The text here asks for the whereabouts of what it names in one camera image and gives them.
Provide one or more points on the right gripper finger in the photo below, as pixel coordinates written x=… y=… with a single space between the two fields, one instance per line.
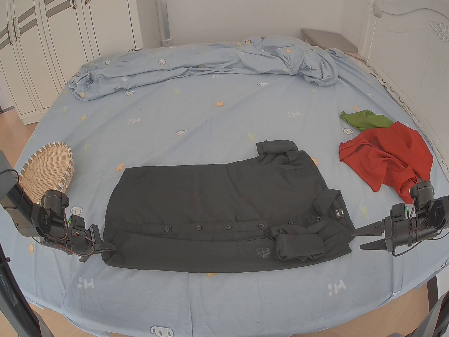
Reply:
x=377 y=246
x=373 y=230

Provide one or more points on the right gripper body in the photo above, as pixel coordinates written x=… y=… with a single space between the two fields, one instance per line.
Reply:
x=400 y=232

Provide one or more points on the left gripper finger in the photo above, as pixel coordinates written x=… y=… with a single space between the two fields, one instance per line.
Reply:
x=107 y=247

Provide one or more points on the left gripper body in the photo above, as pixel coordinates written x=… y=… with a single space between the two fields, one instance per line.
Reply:
x=84 y=242

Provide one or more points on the black shirt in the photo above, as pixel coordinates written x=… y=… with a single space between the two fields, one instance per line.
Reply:
x=217 y=202

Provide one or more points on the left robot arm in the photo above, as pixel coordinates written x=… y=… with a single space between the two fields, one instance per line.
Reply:
x=38 y=219

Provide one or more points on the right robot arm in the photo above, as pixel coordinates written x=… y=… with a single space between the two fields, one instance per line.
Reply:
x=438 y=216

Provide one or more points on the red garment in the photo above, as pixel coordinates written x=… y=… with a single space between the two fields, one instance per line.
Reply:
x=386 y=153

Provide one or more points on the round woven basket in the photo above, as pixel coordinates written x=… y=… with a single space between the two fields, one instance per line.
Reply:
x=49 y=167

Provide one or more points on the green garment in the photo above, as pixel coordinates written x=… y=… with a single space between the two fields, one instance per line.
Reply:
x=368 y=119

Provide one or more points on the bed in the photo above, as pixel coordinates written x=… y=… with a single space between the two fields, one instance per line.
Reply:
x=193 y=118

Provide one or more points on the pale blue quilt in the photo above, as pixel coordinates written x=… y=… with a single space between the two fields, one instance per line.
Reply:
x=158 y=68

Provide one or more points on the white wardrobe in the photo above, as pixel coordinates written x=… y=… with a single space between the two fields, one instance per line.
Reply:
x=63 y=47

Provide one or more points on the grey bedside table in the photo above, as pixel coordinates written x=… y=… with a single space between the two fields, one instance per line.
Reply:
x=326 y=39

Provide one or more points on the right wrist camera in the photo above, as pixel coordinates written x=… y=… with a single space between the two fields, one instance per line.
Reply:
x=399 y=211

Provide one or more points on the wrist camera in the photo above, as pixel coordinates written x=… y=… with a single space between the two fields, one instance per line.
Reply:
x=399 y=211
x=78 y=222

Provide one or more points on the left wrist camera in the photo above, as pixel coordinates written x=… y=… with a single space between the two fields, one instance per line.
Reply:
x=78 y=222

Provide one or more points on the grey vertical wall duct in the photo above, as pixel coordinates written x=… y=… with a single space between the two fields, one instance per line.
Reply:
x=163 y=9

